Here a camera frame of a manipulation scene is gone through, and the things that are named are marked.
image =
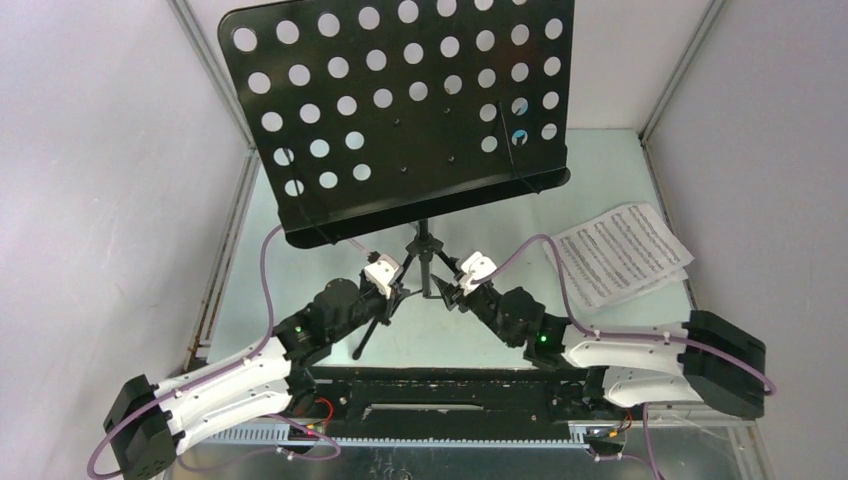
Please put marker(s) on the aluminium frame rail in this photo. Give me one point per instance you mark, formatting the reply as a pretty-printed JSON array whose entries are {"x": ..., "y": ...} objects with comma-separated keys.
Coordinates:
[{"x": 687, "y": 440}]

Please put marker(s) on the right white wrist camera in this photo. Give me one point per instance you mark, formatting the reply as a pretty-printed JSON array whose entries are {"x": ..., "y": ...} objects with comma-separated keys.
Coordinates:
[{"x": 473, "y": 272}]

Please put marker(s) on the sheet music page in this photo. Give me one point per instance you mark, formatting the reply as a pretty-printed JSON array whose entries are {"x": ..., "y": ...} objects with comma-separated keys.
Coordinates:
[
  {"x": 641, "y": 214},
  {"x": 607, "y": 264}
]

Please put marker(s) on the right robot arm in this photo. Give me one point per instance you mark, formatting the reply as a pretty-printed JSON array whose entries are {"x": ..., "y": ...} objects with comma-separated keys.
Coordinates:
[{"x": 705, "y": 359}]

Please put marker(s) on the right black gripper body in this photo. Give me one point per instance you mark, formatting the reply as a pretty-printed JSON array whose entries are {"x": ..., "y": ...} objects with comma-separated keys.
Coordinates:
[{"x": 483, "y": 304}]

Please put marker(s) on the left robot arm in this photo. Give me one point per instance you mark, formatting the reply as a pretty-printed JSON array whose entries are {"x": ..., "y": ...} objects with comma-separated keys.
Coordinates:
[{"x": 151, "y": 424}]

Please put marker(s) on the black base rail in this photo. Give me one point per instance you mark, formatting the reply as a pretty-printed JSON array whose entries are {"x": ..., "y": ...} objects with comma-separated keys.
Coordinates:
[{"x": 454, "y": 404}]

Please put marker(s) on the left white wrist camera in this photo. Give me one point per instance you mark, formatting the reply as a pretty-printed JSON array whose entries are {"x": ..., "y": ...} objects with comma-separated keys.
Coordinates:
[{"x": 382, "y": 271}]

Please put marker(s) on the black music stand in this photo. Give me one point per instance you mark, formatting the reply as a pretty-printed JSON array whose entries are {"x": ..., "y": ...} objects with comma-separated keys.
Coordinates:
[{"x": 372, "y": 114}]

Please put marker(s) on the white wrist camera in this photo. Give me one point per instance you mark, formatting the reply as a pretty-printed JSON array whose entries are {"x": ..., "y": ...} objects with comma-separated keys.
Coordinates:
[
  {"x": 382, "y": 271},
  {"x": 473, "y": 272}
]

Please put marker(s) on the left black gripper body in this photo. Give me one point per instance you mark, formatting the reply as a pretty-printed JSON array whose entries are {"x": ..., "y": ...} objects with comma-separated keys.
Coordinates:
[{"x": 374, "y": 303}]

